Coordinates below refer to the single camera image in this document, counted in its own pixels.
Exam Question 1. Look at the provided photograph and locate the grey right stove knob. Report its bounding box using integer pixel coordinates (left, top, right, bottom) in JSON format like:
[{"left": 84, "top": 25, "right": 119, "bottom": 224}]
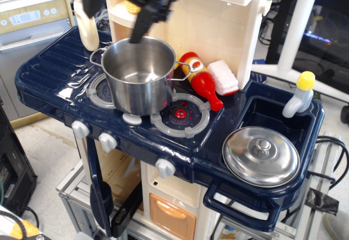
[{"left": 155, "top": 158, "right": 176, "bottom": 179}]

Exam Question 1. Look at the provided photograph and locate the black cable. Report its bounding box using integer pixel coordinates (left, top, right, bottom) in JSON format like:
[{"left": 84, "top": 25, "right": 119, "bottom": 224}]
[{"left": 308, "top": 135, "right": 349, "bottom": 190}]

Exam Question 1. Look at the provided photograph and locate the white stand frame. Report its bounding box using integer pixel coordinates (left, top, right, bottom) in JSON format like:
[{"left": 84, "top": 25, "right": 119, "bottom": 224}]
[{"left": 252, "top": 0, "right": 348, "bottom": 102}]

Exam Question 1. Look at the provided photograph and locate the grey left stove knob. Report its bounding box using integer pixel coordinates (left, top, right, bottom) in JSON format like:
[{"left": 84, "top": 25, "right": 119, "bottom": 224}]
[{"left": 71, "top": 121, "right": 89, "bottom": 139}]

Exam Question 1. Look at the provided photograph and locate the navy toy oven door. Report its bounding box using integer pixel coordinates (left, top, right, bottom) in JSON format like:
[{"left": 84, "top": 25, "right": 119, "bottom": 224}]
[{"left": 86, "top": 137, "right": 143, "bottom": 239}]

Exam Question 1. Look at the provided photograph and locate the cream toy bottle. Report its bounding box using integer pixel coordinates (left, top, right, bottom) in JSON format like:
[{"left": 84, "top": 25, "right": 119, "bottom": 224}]
[{"left": 73, "top": 0, "right": 99, "bottom": 52}]

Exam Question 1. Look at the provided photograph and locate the white red toy sponge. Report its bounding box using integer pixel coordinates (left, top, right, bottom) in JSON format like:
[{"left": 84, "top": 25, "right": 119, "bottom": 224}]
[{"left": 207, "top": 60, "right": 239, "bottom": 96}]

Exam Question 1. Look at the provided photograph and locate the grey left stove burner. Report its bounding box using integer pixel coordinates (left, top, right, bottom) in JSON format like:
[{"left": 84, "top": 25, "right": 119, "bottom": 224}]
[{"left": 86, "top": 74, "right": 115, "bottom": 110}]

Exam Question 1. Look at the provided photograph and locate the cream toy kitchen shelf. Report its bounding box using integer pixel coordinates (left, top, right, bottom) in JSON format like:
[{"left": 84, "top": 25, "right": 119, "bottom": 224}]
[{"left": 103, "top": 0, "right": 273, "bottom": 91}]

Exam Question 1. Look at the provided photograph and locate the grey round stove button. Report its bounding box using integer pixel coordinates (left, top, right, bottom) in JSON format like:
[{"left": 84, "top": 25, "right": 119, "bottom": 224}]
[{"left": 122, "top": 113, "right": 142, "bottom": 125}]

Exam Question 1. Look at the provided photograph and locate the grey stove burner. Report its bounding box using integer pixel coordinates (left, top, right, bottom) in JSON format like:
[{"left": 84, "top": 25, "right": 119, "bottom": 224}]
[
  {"left": 86, "top": 74, "right": 115, "bottom": 110},
  {"left": 150, "top": 93, "right": 210, "bottom": 139}
]

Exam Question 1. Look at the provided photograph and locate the yellow toy corn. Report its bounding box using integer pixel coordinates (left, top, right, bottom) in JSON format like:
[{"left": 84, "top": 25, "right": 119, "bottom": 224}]
[{"left": 125, "top": 0, "right": 141, "bottom": 14}]

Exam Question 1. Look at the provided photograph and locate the grey stove knob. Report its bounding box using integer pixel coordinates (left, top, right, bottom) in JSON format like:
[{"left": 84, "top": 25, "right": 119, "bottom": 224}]
[
  {"left": 155, "top": 158, "right": 176, "bottom": 179},
  {"left": 99, "top": 133, "right": 118, "bottom": 153},
  {"left": 71, "top": 121, "right": 89, "bottom": 139}
]

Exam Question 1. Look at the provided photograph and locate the grey dishwasher appliance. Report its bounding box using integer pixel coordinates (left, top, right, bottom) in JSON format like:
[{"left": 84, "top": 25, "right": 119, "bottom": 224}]
[{"left": 1, "top": 0, "right": 74, "bottom": 121}]

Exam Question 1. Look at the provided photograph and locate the grey right stove burner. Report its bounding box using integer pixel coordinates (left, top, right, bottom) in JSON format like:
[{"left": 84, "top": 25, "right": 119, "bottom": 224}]
[{"left": 150, "top": 93, "right": 210, "bottom": 139}]

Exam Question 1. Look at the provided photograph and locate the orange toy drawer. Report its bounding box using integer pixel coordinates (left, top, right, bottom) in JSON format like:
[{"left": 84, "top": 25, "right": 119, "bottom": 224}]
[{"left": 149, "top": 194, "right": 196, "bottom": 239}]

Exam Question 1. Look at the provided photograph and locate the stainless steel pot lid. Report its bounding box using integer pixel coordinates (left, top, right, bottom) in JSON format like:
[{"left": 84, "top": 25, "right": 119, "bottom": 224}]
[{"left": 222, "top": 126, "right": 300, "bottom": 188}]

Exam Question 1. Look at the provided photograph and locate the aluminium frame cart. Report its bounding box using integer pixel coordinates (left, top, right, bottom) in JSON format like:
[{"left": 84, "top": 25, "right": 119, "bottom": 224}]
[{"left": 56, "top": 130, "right": 341, "bottom": 240}]

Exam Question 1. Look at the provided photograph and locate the red toy ketchup bottle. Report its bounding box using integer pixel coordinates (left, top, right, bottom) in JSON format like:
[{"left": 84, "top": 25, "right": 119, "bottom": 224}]
[{"left": 179, "top": 52, "right": 223, "bottom": 111}]

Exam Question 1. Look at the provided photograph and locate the grey middle stove knob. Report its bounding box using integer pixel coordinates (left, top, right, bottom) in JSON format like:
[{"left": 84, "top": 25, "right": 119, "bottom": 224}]
[{"left": 99, "top": 133, "right": 118, "bottom": 153}]

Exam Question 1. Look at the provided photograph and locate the navy toy kitchen counter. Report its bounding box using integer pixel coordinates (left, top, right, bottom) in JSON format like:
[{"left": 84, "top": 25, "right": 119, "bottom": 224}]
[{"left": 15, "top": 27, "right": 324, "bottom": 232}]

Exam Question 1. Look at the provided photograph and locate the black computer case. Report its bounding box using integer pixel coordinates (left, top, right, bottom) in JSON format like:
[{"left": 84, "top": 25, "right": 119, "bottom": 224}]
[{"left": 1, "top": 109, "right": 37, "bottom": 216}]

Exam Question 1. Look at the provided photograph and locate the grey toy faucet yellow cap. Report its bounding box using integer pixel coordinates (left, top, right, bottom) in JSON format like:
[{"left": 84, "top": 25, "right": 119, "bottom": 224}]
[{"left": 282, "top": 71, "right": 315, "bottom": 118}]

